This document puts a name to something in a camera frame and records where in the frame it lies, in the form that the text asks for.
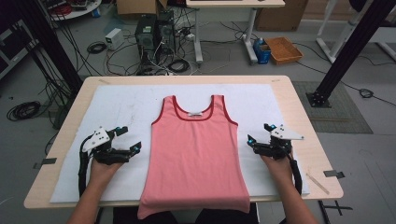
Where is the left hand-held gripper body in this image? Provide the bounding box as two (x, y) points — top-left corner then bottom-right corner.
(81, 125), (132, 165)

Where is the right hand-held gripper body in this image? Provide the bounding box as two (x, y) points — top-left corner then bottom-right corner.
(253, 123), (305, 161)

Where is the pink tank top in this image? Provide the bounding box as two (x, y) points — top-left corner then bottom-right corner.
(136, 94), (252, 220)

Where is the person's right hand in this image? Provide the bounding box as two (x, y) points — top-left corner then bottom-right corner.
(260, 151), (296, 185)

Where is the person's left hand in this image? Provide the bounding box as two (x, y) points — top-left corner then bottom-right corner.
(89, 157), (124, 187)

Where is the white felt mat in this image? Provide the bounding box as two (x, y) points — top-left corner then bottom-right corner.
(49, 82), (311, 204)

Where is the black tape strip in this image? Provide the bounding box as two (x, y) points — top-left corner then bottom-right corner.
(33, 157), (58, 170)
(322, 169), (347, 180)

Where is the grey floor mat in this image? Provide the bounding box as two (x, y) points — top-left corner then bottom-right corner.
(291, 80), (374, 135)

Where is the person's left leg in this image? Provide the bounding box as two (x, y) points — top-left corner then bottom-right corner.
(112, 206), (180, 224)

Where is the person's leg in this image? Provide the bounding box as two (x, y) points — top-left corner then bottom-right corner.
(195, 203), (260, 224)
(112, 206), (180, 224)

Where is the person's right leg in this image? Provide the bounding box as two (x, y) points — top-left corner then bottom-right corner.
(195, 203), (260, 224)

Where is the blue box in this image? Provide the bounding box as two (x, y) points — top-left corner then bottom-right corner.
(252, 37), (273, 65)

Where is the orange basket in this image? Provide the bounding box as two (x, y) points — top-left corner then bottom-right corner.
(264, 35), (304, 66)

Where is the small white device box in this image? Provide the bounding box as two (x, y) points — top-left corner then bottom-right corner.
(104, 27), (125, 51)

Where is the black computer tower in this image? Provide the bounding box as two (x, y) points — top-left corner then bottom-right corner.
(134, 14), (158, 65)
(156, 10), (177, 56)

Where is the black metal stand beam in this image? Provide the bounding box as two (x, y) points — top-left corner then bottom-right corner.
(11, 0), (84, 95)
(305, 0), (396, 109)

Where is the large closed cardboard box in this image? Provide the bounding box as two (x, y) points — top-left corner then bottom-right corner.
(254, 0), (309, 33)

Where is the white desk with legs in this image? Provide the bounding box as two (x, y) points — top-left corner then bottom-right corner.
(185, 0), (287, 65)

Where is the round white table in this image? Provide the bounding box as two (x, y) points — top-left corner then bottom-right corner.
(39, 0), (103, 22)

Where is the dark metal rack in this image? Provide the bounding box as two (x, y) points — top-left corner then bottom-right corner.
(0, 18), (39, 80)

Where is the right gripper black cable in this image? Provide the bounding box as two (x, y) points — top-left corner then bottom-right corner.
(287, 154), (304, 196)

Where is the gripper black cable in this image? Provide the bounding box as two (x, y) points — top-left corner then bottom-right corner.
(77, 136), (95, 199)
(287, 154), (304, 196)

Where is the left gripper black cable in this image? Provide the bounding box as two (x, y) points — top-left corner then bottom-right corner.
(77, 136), (95, 199)

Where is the white metal frame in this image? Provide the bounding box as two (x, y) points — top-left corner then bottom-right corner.
(315, 0), (396, 63)

